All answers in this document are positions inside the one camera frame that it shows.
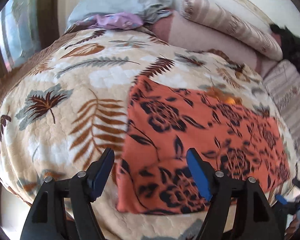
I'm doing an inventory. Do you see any orange black floral garment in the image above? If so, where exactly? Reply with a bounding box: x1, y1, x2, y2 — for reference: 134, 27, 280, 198
116, 76, 290, 215

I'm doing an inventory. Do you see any black clothes pile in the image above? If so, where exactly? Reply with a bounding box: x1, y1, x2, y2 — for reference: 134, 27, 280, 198
270, 24, 300, 74

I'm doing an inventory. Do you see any cream leaf-pattern fleece blanket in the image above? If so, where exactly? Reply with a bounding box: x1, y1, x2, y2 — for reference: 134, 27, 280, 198
0, 29, 299, 239

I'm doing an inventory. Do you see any pink bed sheet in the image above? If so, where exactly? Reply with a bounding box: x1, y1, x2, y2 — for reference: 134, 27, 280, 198
148, 10, 278, 78

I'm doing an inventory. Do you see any purple floral cloth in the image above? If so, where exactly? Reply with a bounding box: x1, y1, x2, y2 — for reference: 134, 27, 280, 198
75, 12, 144, 30

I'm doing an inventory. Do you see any striped beige bolster pillow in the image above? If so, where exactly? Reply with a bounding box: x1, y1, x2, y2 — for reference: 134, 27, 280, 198
181, 0, 283, 61

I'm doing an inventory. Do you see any grey-blue pillow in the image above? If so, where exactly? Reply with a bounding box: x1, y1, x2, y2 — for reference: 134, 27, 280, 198
66, 0, 174, 29

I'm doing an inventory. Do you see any dark wooden window frame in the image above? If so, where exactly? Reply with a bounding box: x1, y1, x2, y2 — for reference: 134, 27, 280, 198
0, 0, 59, 78

